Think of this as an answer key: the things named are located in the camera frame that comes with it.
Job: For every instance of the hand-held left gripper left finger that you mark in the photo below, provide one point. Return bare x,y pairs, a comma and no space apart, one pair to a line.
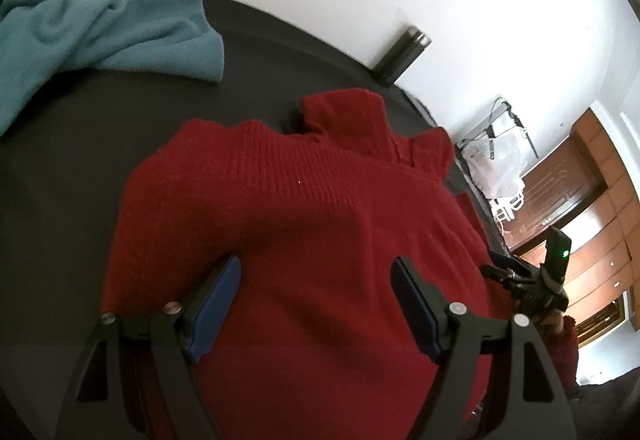
217,305

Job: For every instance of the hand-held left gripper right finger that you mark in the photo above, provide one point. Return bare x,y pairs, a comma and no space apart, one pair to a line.
412,305

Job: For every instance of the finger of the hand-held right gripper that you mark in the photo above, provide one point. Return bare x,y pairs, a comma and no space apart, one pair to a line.
502,270

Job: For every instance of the red knit sweater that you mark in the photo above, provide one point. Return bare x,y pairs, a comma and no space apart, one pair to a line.
300,220

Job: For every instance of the person's right hand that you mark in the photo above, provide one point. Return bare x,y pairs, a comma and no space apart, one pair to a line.
552,320

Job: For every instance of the wooden wardrobe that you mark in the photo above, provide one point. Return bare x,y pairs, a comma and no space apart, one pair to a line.
607,220

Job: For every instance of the wooden door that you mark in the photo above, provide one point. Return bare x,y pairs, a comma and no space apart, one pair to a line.
550,190

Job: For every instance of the white plastic bag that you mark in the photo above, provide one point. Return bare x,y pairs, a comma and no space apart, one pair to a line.
495,165

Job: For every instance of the person's dark clothing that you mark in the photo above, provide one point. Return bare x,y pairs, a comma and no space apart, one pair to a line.
605,405

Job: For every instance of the metal folding stand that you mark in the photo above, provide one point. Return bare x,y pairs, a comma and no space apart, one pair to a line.
500,113

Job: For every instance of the black thermos bottle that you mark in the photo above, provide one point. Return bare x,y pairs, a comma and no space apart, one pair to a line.
400,55

